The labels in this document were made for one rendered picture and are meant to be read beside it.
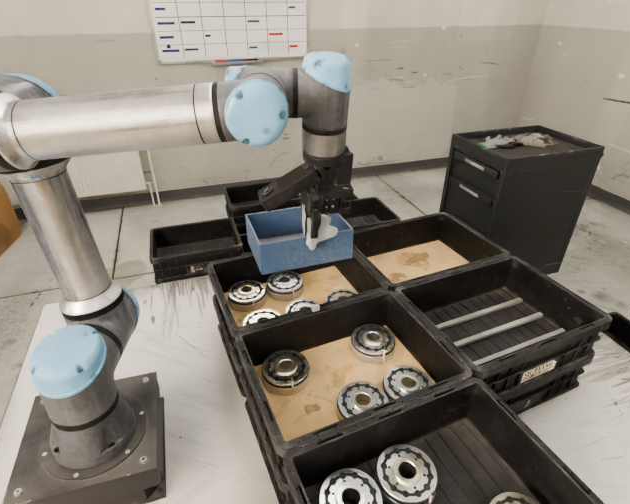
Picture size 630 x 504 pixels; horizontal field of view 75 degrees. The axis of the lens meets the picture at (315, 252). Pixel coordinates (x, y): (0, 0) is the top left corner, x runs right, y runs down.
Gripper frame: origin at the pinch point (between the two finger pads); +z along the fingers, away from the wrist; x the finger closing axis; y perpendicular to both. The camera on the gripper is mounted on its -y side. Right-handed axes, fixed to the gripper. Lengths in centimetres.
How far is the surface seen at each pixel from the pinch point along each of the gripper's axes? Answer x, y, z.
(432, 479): -41.2, 10.8, 20.6
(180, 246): 109, -33, 79
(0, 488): -13, -67, 41
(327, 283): 19.4, 12.3, 31.8
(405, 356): -13.0, 20.9, 27.3
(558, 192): 80, 160, 55
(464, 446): -36.4, 21.1, 24.3
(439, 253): 25, 53, 32
